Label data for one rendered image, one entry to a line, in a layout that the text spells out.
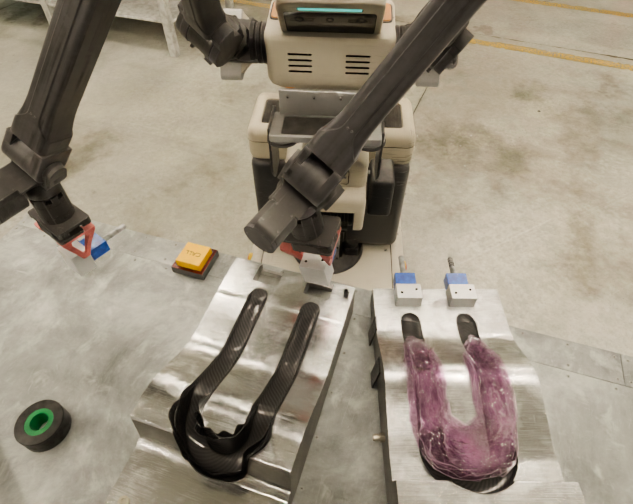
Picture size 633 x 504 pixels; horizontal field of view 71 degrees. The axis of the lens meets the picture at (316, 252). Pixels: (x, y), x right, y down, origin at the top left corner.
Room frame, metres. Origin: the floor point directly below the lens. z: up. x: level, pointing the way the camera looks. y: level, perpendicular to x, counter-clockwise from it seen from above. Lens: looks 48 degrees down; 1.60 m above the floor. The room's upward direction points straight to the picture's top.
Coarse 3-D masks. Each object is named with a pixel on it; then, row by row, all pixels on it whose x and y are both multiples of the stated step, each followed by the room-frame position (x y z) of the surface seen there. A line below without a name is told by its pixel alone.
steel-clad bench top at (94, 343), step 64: (0, 256) 0.70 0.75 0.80; (128, 256) 0.70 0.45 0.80; (0, 320) 0.52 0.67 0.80; (64, 320) 0.52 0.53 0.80; (128, 320) 0.52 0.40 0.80; (192, 320) 0.52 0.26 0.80; (0, 384) 0.37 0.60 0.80; (64, 384) 0.37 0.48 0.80; (128, 384) 0.37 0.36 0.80; (576, 384) 0.37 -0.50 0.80; (0, 448) 0.26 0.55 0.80; (64, 448) 0.26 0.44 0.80; (128, 448) 0.26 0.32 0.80; (320, 448) 0.26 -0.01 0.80; (576, 448) 0.26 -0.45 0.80
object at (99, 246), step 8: (112, 232) 0.65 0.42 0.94; (80, 240) 0.61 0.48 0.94; (96, 240) 0.61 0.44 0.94; (104, 240) 0.61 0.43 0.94; (80, 248) 0.58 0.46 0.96; (96, 248) 0.60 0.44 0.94; (104, 248) 0.61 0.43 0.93; (64, 256) 0.57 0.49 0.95; (72, 256) 0.56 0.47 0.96; (88, 256) 0.58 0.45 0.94; (96, 256) 0.59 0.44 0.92; (72, 264) 0.56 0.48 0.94; (80, 264) 0.56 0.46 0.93; (88, 264) 0.57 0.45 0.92; (80, 272) 0.55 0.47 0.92
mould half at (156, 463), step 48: (240, 288) 0.53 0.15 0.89; (288, 288) 0.53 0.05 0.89; (336, 288) 0.53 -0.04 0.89; (192, 336) 0.43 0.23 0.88; (288, 336) 0.43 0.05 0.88; (336, 336) 0.43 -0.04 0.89; (240, 384) 0.32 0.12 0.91; (144, 432) 0.25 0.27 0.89; (288, 432) 0.24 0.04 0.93; (144, 480) 0.19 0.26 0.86; (192, 480) 0.19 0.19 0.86; (240, 480) 0.19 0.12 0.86; (288, 480) 0.18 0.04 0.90
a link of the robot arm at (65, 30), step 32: (64, 0) 0.57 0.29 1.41; (96, 0) 0.56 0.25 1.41; (64, 32) 0.56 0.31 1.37; (96, 32) 0.57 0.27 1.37; (64, 64) 0.55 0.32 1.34; (32, 96) 0.56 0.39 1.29; (64, 96) 0.56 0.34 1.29; (32, 128) 0.55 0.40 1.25; (64, 128) 0.57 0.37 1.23; (32, 160) 0.54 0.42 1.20; (64, 160) 0.58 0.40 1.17
